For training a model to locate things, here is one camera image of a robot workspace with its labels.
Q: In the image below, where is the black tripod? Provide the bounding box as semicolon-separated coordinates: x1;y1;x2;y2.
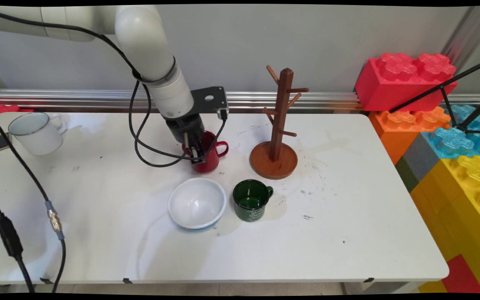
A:
389;56;480;136

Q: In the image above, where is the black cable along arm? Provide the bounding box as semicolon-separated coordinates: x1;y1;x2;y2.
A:
0;7;141;80

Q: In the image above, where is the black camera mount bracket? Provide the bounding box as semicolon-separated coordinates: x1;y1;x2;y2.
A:
190;86;229;114

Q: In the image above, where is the white bowl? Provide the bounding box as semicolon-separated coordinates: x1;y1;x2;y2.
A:
167;177;227;231

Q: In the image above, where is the big blue toy brick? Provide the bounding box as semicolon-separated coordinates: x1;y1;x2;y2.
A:
421;105;480;160

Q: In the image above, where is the red enamel mug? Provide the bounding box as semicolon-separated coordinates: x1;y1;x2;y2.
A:
182;130;229;174

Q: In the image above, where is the big grey toy brick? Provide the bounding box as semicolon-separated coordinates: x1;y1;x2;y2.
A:
402;133;441;184

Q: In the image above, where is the thick black cable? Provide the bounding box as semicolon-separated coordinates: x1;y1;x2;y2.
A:
0;69;36;293

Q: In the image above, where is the dark green mug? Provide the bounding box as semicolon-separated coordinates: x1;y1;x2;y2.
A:
232;179;274;223

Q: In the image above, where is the big yellow toy brick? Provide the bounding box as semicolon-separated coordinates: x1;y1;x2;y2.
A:
409;155;480;293

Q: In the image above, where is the aluminium post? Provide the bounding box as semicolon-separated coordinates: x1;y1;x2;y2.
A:
440;6;480;76

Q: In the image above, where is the black cable with metal connector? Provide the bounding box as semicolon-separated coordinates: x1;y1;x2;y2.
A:
0;104;67;293

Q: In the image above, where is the aluminium rail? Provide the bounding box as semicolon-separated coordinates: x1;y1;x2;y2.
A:
0;89;480;114

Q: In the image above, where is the big orange toy brick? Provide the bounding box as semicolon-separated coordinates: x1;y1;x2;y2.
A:
368;107;451;165

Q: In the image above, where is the black camera cable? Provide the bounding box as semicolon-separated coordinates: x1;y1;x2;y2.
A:
128;79;228;168

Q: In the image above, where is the big red toy brick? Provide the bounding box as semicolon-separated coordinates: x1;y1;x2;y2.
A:
354;52;458;113

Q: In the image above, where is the white enamel mug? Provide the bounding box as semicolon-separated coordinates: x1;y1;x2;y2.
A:
8;112;68;157

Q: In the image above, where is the brown wooden mug tree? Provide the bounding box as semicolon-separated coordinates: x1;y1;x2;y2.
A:
249;65;310;180

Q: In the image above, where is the big dark green toy brick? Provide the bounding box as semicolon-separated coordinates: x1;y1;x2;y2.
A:
395;157;419;193

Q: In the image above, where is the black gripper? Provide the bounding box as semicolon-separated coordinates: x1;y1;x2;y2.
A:
165;114;208;164

